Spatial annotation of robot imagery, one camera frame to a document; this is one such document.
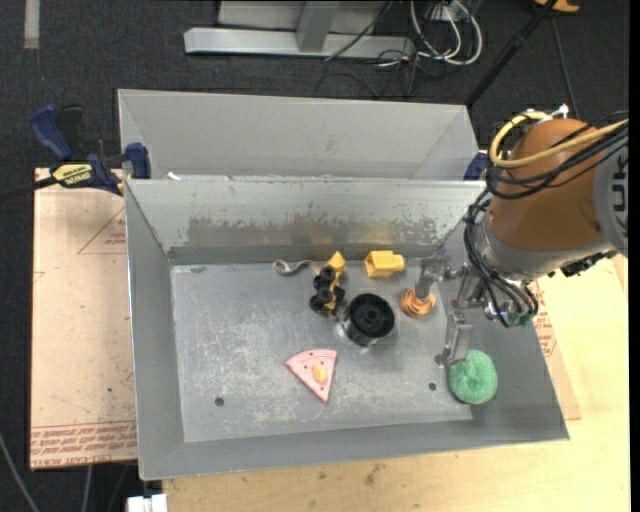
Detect orange ribbed ring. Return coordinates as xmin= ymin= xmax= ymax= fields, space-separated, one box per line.
xmin=400 ymin=286 xmax=438 ymax=319

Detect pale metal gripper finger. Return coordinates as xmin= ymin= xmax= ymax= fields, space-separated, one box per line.
xmin=415 ymin=258 xmax=452 ymax=302
xmin=438 ymin=312 xmax=474 ymax=370

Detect green round sponge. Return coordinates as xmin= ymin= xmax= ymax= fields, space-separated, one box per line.
xmin=447 ymin=349 xmax=499 ymax=406

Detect yellow plastic block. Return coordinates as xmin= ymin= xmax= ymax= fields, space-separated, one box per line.
xmin=364 ymin=250 xmax=406 ymax=279

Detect grey cord piece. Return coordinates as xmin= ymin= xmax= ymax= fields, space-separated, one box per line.
xmin=273 ymin=258 xmax=315 ymax=277

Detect black cylinder on white bracket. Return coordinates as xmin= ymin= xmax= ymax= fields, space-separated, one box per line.
xmin=560 ymin=251 xmax=610 ymax=278

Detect yellow toy truck black wheels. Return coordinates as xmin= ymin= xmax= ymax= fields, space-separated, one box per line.
xmin=309 ymin=250 xmax=348 ymax=317

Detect grey metal bin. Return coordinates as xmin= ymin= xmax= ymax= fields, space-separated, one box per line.
xmin=117 ymin=88 xmax=571 ymax=482

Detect black plastic spool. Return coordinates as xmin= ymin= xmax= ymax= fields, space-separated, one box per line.
xmin=342 ymin=293 xmax=397 ymax=348

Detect brown cardboard board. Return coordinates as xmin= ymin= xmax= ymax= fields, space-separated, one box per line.
xmin=29 ymin=167 xmax=584 ymax=472

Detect pink toy pizza slice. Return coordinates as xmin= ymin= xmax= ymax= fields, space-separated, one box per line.
xmin=284 ymin=348 xmax=339 ymax=404

